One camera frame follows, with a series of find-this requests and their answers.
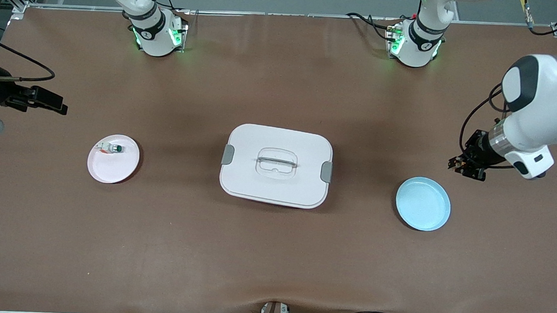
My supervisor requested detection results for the yellow floor tape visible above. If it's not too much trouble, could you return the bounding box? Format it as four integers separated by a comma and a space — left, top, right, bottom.
518, 0, 536, 23

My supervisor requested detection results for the green push-button switch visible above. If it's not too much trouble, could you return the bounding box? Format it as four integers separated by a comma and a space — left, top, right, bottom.
95, 140, 124, 154

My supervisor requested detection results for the metal table edge rail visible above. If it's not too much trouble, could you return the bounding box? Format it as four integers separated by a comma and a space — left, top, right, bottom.
27, 0, 557, 36

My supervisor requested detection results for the pink round plate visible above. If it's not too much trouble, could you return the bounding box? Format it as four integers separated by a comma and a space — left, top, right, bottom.
86, 133, 141, 185

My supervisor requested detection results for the white lidded storage box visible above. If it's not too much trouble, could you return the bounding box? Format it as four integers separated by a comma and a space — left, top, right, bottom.
218, 122, 335, 211

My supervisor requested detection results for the black arm base cable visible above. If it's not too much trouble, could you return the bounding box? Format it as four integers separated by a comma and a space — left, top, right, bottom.
345, 11, 403, 42

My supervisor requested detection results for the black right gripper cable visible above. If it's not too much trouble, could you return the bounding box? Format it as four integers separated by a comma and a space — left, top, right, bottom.
0, 32, 58, 84

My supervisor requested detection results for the light blue round plate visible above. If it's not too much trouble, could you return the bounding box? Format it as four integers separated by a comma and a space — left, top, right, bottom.
394, 176, 453, 233

